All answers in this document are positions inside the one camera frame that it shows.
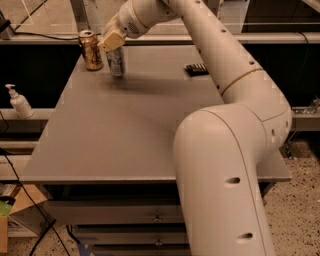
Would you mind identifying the grey drawer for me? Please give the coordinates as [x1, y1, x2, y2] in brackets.
[44, 201, 184, 225]
[74, 225, 188, 245]
[92, 245, 191, 256]

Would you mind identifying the white pump bottle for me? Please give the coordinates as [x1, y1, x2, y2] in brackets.
[5, 84, 33, 119]

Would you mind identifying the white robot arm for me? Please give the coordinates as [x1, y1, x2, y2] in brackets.
[98, 0, 292, 256]

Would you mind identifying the black snack bar wrapper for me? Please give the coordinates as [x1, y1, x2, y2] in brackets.
[185, 63, 209, 77]

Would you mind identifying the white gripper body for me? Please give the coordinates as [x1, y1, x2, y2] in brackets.
[118, 0, 149, 39]

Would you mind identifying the silver blue redbull can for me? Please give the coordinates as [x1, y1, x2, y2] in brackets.
[106, 47, 125, 77]

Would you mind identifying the metal frame rail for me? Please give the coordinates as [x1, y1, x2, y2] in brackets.
[0, 32, 320, 45]

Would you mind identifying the top grey drawer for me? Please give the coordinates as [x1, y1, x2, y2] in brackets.
[44, 201, 184, 225]

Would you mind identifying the middle grey drawer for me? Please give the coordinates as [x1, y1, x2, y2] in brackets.
[74, 225, 188, 245]

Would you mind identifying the grey drawer cabinet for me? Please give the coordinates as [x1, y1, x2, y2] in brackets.
[21, 44, 293, 256]

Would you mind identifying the orange soda can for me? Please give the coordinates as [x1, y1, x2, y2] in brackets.
[78, 30, 104, 71]

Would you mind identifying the cardboard box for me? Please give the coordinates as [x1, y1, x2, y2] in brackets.
[0, 184, 53, 253]

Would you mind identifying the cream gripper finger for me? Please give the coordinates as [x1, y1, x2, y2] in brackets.
[97, 29, 127, 52]
[101, 15, 118, 39]

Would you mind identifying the black cable on floor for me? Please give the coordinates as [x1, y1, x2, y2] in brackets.
[0, 109, 71, 256]

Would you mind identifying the bottom grey drawer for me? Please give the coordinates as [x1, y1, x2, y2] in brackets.
[92, 245, 191, 256]

